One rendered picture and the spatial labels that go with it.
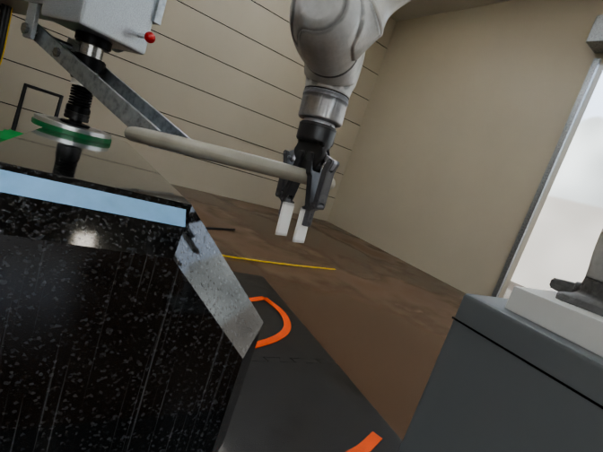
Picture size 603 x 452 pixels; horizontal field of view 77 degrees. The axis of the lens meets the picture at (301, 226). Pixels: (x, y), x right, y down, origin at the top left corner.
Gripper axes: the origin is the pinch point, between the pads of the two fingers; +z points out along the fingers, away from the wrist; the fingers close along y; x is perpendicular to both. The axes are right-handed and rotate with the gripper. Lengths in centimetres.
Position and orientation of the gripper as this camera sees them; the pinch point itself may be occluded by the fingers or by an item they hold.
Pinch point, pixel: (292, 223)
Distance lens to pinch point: 76.6
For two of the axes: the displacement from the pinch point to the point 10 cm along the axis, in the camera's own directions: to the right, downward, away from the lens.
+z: -2.5, 9.6, 1.1
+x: -6.6, -0.9, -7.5
